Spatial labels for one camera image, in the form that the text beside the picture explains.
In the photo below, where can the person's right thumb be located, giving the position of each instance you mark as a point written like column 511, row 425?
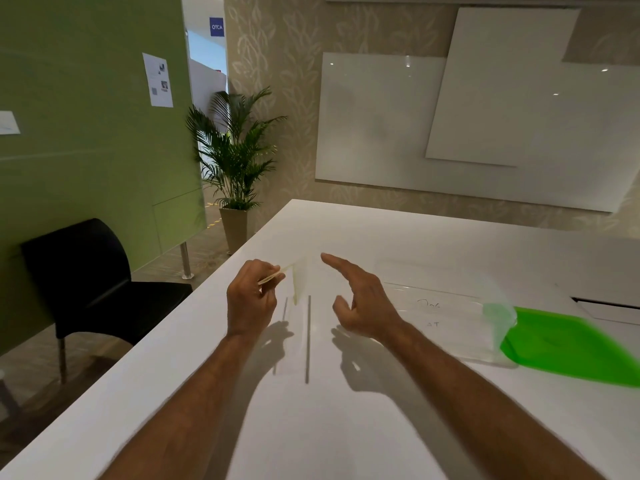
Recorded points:
column 342, row 307

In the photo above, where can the green palm plant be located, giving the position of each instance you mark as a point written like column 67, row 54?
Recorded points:
column 235, row 149

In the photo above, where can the large glass whiteboard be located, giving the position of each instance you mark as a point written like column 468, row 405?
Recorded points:
column 372, row 119

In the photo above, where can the blue wall sign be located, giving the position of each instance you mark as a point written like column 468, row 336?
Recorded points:
column 217, row 26

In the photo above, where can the metal partition post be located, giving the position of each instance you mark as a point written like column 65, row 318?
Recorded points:
column 186, row 259

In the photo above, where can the person's left hand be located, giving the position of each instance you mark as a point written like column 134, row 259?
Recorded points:
column 247, row 304

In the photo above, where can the printed paper notice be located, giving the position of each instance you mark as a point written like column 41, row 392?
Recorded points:
column 157, row 79

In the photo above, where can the clear plastic film piece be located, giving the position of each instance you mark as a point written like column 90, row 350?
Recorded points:
column 298, row 284

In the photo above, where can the person's right hand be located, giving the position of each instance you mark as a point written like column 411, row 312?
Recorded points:
column 370, row 304

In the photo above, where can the person's left thumb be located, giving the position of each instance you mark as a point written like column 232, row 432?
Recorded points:
column 272, row 287

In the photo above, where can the clear plastic container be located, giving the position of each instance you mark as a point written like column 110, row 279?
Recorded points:
column 440, row 314

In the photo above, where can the beige plant pot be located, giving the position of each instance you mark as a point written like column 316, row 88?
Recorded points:
column 234, row 228

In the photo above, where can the white board panel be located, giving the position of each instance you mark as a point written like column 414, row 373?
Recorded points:
column 500, row 89

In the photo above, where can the white paper sheet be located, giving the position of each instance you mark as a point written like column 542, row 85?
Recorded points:
column 7, row 122

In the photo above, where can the black chair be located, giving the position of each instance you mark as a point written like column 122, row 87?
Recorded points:
column 82, row 279

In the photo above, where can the person's right forearm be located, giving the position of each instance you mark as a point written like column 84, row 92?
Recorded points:
column 480, row 404

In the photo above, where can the green plastic lid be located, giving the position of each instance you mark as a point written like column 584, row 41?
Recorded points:
column 565, row 347

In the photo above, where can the clear acrylic sheet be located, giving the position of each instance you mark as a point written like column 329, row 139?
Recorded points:
column 295, row 344

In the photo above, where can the person's left forearm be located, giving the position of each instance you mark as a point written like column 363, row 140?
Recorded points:
column 195, row 409

